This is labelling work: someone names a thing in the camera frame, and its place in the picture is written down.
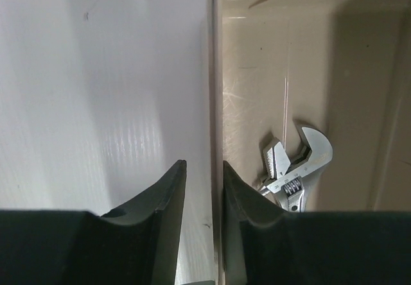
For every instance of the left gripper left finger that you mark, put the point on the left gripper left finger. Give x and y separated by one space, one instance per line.
136 242

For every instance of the beige toolbox with smoky lid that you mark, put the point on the beige toolbox with smoky lid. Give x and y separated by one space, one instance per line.
340 66

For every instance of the red-handled adjustable wrench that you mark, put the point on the red-handled adjustable wrench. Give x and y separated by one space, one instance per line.
290 181

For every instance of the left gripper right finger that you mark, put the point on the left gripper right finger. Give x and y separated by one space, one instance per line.
264 244

